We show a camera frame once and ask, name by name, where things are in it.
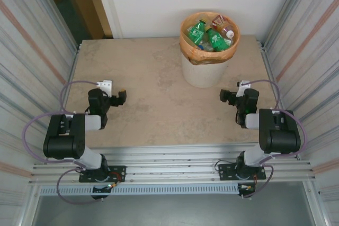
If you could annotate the clear bottle grey-blue label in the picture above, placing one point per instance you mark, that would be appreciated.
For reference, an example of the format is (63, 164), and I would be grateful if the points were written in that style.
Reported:
(201, 47)

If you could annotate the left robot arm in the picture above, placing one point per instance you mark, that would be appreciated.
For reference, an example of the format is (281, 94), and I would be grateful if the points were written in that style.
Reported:
(63, 136)

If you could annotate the white ribbed plastic bin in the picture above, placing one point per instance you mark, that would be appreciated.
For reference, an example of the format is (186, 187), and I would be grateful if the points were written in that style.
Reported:
(204, 75)

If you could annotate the white bin with orange bag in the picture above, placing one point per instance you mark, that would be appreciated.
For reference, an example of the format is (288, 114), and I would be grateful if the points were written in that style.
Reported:
(201, 58)

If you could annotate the yellow power connector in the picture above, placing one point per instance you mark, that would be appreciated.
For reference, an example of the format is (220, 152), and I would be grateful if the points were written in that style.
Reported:
(247, 186)
(112, 185)

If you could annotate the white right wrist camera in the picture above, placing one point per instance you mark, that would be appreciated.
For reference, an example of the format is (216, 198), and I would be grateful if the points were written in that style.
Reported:
(242, 88)

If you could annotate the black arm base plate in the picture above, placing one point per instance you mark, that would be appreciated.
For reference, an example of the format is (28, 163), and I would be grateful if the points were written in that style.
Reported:
(119, 173)
(227, 171)

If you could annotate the aluminium rail frame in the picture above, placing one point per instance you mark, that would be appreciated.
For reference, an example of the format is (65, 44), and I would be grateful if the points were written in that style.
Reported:
(169, 157)

